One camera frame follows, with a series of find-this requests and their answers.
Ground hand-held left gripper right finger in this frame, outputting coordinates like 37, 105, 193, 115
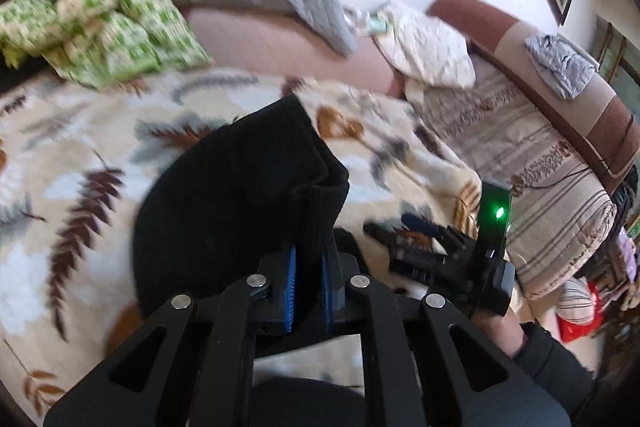
320, 252, 571, 427

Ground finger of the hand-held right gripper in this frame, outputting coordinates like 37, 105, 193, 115
400, 214, 471, 249
362, 222, 442, 259

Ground black cable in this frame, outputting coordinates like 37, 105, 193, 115
514, 111, 637, 195

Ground wooden framed glass panel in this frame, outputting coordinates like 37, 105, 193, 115
594, 21, 640, 110

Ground small white green cloth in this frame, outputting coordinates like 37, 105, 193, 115
345, 4, 392, 38

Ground person's right hand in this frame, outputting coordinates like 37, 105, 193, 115
474, 313, 527, 359

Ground person's right forearm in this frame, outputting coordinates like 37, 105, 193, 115
514, 321, 601, 415

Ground brown padded headboard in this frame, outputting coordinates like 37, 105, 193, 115
425, 0, 640, 198

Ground black pants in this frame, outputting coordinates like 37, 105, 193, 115
132, 94, 351, 358

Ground red bag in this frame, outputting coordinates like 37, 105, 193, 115
557, 282, 607, 344

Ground grey crumpled cloth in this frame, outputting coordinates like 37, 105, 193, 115
524, 33, 599, 100

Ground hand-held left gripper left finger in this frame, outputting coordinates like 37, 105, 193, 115
45, 244, 299, 427

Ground leaf print blanket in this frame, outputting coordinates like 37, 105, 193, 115
0, 67, 501, 427

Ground white printed cloth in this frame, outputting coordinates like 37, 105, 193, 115
377, 2, 476, 90

